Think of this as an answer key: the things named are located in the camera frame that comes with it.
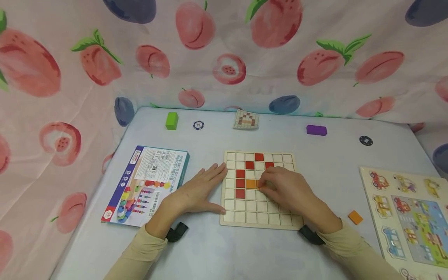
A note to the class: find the person's right hand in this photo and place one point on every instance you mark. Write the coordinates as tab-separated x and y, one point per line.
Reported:
294	192

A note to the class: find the person's left hand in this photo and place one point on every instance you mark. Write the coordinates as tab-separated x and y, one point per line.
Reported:
192	194

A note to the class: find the person's right fingers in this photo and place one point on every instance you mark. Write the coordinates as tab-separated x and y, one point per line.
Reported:
271	181

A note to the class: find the wooden grid board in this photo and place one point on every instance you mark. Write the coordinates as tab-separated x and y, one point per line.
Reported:
245	214

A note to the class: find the person's right forearm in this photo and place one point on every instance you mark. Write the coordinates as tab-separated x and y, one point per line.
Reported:
353	252

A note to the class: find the person's left forearm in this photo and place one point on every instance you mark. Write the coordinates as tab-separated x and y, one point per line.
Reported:
136	256

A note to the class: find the orange square tile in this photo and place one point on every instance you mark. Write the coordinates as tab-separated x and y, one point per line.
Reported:
355	217
250	184

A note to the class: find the set of red square tiles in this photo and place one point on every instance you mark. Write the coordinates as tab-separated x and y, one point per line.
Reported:
240	183

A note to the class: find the checkered pattern card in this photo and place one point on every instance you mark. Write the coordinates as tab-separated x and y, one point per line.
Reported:
246	119

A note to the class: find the black wrist band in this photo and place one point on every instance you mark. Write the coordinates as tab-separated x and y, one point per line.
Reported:
309	235
176	232

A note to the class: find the purple wooden block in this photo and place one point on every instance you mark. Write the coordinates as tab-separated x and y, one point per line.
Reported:
316	130

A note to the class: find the blue and white poker chip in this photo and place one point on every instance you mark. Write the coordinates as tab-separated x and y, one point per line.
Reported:
198	125

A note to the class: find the black poker chip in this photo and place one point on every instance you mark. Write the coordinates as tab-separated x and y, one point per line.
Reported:
366	140

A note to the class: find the green wooden block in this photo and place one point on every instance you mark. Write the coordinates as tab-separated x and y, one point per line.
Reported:
172	121

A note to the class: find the blue toy cardboard box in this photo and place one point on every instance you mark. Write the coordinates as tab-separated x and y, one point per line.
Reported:
150	182

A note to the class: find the wooden vehicle puzzle board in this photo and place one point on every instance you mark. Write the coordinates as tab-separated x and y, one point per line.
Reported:
413	217

